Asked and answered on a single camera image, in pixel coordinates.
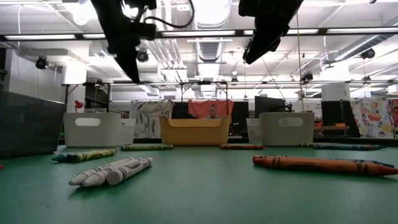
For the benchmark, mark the orange cloth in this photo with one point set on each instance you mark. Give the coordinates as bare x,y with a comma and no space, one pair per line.
199,107

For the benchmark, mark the black monitor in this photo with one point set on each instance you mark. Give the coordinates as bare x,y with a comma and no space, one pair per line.
332,112
267,105
241,115
179,110

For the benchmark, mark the dark green crayon far right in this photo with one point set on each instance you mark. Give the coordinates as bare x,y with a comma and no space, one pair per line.
348,147

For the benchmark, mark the white crayon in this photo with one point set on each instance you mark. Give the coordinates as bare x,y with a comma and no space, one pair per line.
130,170
93,181
76,180

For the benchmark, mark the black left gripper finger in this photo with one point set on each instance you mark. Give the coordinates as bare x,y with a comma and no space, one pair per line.
130,65

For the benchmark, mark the white LED light bar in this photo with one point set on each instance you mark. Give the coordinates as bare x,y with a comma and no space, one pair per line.
199,33
373,30
31,37
93,35
304,31

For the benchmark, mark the orange crayon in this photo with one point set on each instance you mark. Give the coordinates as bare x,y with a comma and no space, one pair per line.
311,168
242,147
258,159

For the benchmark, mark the red desk lamp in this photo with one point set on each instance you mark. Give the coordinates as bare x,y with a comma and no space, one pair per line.
79,104

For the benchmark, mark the white rectangular ceiling duct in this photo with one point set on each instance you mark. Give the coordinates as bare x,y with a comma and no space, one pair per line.
149,89

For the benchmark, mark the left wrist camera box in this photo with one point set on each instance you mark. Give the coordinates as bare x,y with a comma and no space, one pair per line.
146,31

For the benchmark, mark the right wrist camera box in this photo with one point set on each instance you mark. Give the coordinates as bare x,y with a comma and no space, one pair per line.
247,7

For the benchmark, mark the person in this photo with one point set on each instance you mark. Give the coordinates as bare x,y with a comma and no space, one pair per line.
213,112

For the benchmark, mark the silver ceiling air duct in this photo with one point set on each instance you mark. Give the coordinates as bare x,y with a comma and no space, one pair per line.
211,18
348,53

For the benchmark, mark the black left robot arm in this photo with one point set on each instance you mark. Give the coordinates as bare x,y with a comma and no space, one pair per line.
140,3

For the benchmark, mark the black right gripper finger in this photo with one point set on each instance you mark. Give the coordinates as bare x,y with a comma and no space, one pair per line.
264,43

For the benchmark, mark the dark grey plastic bin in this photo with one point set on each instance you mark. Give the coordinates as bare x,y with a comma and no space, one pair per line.
31,124

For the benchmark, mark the floral print cloth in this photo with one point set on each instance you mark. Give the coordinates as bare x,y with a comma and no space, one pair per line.
373,118

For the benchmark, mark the white plastic bin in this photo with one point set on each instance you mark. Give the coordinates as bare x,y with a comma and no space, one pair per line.
102,133
286,135

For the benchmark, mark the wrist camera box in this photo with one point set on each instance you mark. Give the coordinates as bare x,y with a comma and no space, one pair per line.
146,31
247,7

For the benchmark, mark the black overhead frame beam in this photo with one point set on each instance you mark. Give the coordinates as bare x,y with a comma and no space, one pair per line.
322,31

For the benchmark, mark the black ceiling-mounted camera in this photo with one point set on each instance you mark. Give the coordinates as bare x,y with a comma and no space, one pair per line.
143,56
42,62
367,53
308,77

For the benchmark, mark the yellow-green crayon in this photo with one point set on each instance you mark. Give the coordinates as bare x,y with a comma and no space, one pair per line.
146,147
90,155

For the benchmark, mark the yellow plastic bin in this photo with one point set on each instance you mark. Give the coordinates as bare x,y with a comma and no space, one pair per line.
194,133

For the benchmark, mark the black background rig frame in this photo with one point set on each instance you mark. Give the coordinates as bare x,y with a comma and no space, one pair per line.
66,93

